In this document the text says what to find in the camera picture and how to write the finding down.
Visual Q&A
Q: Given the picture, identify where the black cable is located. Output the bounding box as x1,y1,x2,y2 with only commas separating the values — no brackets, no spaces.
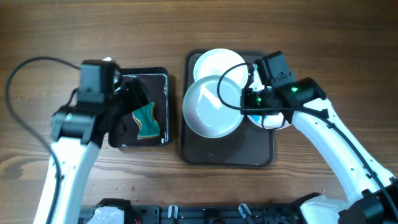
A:
216,62,398,218
4,56,81,224

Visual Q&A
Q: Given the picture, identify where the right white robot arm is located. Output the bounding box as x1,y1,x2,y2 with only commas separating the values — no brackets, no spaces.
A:
241,78,397,223

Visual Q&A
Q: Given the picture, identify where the large dark serving tray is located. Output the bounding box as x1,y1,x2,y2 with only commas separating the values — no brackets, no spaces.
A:
180,49,274,169

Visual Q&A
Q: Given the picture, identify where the green yellow sponge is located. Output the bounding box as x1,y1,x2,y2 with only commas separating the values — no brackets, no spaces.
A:
132,102,160,139

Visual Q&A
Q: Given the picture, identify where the right black cable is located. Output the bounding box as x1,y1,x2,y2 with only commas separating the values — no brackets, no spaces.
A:
216,62,398,218

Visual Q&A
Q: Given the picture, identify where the left black cable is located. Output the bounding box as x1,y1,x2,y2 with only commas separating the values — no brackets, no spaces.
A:
4,56,81,224

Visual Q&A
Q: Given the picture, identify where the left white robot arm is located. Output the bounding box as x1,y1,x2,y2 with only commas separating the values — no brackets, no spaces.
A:
34,78,149,223

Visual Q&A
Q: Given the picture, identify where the white plate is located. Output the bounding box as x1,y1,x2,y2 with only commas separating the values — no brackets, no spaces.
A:
247,68,291,129
182,76,244,139
193,49,249,88

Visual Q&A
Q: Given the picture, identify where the small black water tray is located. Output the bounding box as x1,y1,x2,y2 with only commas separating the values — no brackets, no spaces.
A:
108,67,169,147

